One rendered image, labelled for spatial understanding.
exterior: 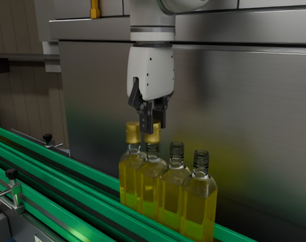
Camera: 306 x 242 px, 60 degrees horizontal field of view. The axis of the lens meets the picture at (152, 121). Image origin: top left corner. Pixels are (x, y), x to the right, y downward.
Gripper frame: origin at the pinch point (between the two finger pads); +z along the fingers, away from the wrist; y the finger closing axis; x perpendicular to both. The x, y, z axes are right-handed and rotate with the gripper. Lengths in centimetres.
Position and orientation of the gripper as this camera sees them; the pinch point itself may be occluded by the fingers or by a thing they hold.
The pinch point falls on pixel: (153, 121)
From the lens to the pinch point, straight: 55.3
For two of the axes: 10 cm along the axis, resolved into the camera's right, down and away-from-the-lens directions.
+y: -6.2, 2.4, -7.5
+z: 0.0, 9.5, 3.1
